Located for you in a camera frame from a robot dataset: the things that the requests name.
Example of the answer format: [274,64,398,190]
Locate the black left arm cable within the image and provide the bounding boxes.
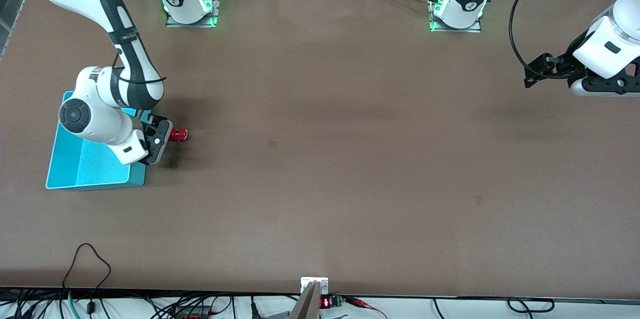
[508,0,554,80]

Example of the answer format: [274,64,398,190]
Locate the black orange power strip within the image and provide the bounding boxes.
[172,305,213,319]

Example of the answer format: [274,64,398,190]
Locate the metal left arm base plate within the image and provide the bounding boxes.
[428,0,483,34]

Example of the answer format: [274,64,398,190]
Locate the teal cable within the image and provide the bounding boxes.
[67,290,82,319]

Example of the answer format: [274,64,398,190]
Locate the aluminium camera mount bar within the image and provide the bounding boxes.
[288,280,321,319]

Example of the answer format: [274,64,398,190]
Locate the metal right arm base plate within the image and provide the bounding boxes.
[165,0,224,28]

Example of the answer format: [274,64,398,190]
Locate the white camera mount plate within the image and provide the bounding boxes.
[300,277,329,295]

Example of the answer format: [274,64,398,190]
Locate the blue plastic box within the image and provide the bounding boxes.
[45,90,153,191]

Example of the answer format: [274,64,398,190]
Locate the red clip lead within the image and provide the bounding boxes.
[344,297,388,319]

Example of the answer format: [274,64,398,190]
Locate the black coiled cable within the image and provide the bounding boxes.
[506,297,556,314]

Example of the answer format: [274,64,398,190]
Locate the thin black looped cable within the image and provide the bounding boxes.
[62,242,112,316]

